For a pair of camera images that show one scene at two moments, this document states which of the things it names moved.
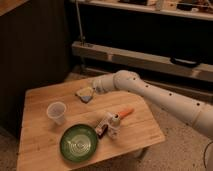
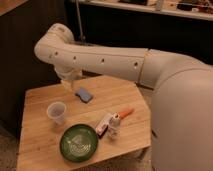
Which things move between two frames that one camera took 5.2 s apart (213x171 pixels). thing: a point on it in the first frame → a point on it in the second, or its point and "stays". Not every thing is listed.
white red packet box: [113, 129] → [101, 127]
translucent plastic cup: [57, 110] stays
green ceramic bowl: [79, 143] stays
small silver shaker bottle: [116, 120] stays
